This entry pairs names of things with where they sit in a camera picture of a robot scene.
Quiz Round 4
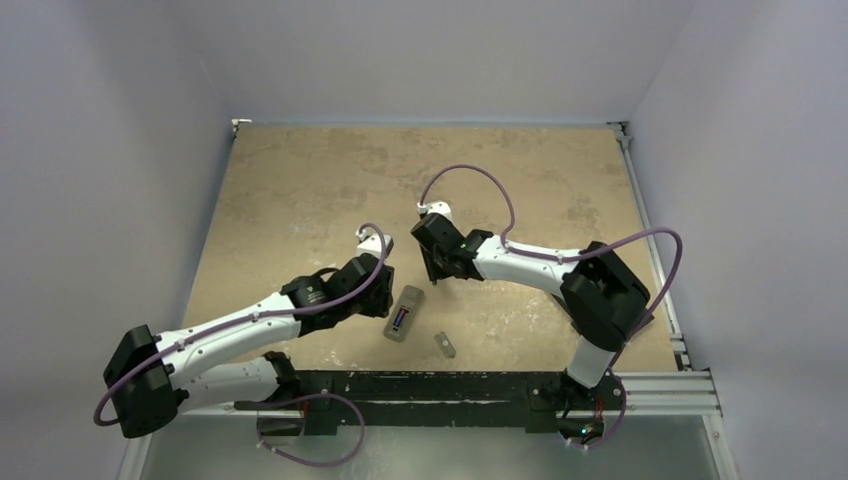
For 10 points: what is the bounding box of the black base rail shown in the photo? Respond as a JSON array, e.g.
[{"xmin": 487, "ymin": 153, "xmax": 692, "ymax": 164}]
[{"xmin": 235, "ymin": 369, "xmax": 627, "ymax": 439}]

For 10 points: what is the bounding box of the white remote control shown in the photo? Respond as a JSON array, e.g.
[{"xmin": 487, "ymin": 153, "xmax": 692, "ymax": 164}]
[{"xmin": 383, "ymin": 285, "xmax": 424, "ymax": 343}]

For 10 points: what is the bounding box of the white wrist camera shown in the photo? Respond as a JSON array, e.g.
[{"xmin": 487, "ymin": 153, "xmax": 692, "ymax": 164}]
[
  {"xmin": 355, "ymin": 225, "xmax": 394, "ymax": 260},
  {"xmin": 416, "ymin": 201, "xmax": 453, "ymax": 221}
]

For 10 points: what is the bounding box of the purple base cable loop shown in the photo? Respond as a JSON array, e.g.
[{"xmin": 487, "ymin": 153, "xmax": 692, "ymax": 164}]
[{"xmin": 255, "ymin": 392, "xmax": 367, "ymax": 469}]

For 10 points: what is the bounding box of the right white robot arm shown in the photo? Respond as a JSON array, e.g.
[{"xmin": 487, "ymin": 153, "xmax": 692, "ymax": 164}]
[{"xmin": 411, "ymin": 213, "xmax": 652, "ymax": 407}]

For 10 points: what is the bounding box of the grey battery cover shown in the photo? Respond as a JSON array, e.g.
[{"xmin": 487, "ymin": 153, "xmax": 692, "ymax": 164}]
[{"xmin": 434, "ymin": 332, "xmax": 457, "ymax": 358}]

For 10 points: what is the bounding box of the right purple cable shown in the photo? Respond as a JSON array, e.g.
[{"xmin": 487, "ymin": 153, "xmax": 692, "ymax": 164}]
[{"xmin": 417, "ymin": 164, "xmax": 684, "ymax": 370}]

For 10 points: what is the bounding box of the purple battery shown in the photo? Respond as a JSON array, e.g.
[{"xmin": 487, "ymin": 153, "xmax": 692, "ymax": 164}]
[{"xmin": 391, "ymin": 306, "xmax": 409, "ymax": 332}]

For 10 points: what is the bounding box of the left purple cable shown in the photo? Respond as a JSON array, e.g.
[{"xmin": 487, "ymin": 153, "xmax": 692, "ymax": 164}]
[{"xmin": 92, "ymin": 221, "xmax": 390, "ymax": 428}]

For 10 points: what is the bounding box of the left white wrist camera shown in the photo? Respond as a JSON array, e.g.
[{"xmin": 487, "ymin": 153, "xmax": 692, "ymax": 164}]
[{"xmin": 355, "ymin": 225, "xmax": 394, "ymax": 260}]

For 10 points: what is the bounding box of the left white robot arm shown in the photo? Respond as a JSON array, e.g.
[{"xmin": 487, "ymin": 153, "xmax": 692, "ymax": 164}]
[{"xmin": 94, "ymin": 253, "xmax": 395, "ymax": 439}]

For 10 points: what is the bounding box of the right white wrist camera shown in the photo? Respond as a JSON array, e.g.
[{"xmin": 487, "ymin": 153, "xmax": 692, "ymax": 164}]
[{"xmin": 416, "ymin": 201, "xmax": 453, "ymax": 221}]

